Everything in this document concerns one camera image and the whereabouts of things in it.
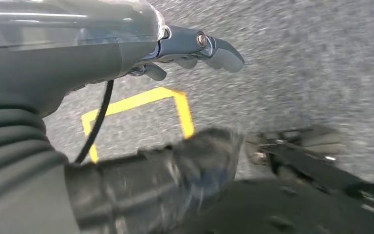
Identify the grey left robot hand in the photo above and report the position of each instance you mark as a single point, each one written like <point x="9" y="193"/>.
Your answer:
<point x="61" y="58"/>

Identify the yellow floor tape outline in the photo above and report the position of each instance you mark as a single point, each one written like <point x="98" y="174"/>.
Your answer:
<point x="180" y="109"/>

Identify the dark robot lower body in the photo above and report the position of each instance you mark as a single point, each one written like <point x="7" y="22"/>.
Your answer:
<point x="271" y="210"/>

